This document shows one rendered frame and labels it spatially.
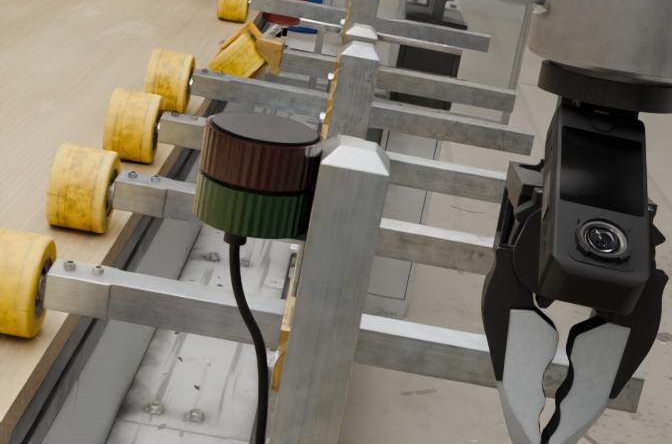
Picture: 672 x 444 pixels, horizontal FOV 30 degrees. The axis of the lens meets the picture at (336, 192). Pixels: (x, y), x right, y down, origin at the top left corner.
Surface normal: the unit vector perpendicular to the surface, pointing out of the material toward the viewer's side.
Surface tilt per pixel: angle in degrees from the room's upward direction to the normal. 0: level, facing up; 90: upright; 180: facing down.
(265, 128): 0
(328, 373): 90
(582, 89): 87
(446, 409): 0
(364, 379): 0
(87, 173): 53
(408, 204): 90
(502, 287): 86
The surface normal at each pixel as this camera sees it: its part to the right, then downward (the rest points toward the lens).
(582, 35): -0.62, 0.08
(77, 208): -0.07, 0.42
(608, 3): -0.43, 0.14
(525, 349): -0.02, 0.22
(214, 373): 0.18, -0.94
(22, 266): 0.08, -0.37
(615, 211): 0.15, -0.70
